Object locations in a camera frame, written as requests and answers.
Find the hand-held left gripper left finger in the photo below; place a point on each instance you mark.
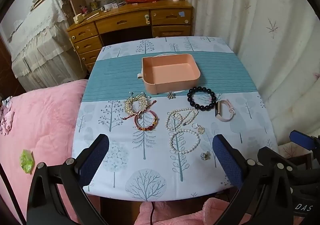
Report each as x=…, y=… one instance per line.
x=95, y=157

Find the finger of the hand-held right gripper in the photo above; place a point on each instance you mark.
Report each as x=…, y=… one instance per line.
x=302, y=140
x=271, y=155

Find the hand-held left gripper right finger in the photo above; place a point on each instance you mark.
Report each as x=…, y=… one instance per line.
x=226, y=160

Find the pink smart band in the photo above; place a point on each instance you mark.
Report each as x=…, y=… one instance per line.
x=218, y=112

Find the pink plastic tray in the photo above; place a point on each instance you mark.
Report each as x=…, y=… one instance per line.
x=172, y=72

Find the small pale flower brooch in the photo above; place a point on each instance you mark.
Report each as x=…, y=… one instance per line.
x=205, y=155

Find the round gold pendant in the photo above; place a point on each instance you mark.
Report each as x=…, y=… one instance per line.
x=200, y=130

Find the pink fleece blanket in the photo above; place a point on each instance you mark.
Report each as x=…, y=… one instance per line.
x=45, y=120

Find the pink fleece clothing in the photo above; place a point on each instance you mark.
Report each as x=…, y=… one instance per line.
x=190, y=215

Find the green leaf-shaped object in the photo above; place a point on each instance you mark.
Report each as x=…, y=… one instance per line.
x=27, y=161

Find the floral cloth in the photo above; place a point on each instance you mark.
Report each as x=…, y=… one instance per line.
x=6, y=120

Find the brown wooden door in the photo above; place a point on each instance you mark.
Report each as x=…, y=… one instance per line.
x=5, y=70

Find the white lace cover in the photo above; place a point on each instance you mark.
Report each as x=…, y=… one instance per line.
x=45, y=40

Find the white floral curtain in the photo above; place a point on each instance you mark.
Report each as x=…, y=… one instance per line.
x=250, y=15

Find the wooden desk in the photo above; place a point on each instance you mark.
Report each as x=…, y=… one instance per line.
x=125, y=23

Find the cream small box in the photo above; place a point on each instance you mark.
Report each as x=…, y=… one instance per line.
x=78, y=19

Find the small glass bottle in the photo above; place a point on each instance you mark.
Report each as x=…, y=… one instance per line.
x=94, y=5

